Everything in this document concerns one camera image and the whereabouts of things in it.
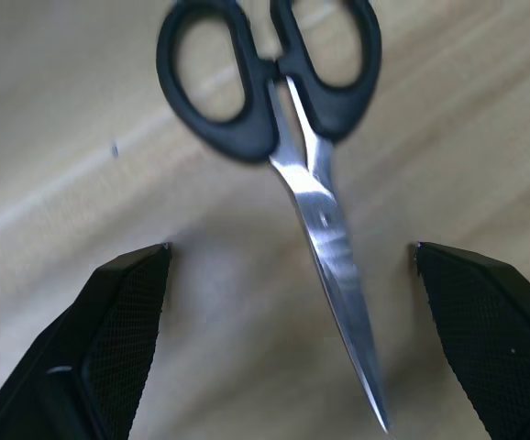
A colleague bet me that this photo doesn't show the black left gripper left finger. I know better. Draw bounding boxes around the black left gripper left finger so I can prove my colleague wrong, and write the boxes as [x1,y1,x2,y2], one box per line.
[0,242,172,440]

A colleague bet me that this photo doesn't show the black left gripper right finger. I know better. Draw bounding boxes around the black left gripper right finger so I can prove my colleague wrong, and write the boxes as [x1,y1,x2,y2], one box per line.
[414,241,530,440]

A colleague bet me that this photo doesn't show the black handled steel scissors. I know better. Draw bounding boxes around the black handled steel scissors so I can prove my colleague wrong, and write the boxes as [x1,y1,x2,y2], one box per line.
[155,0,392,435]

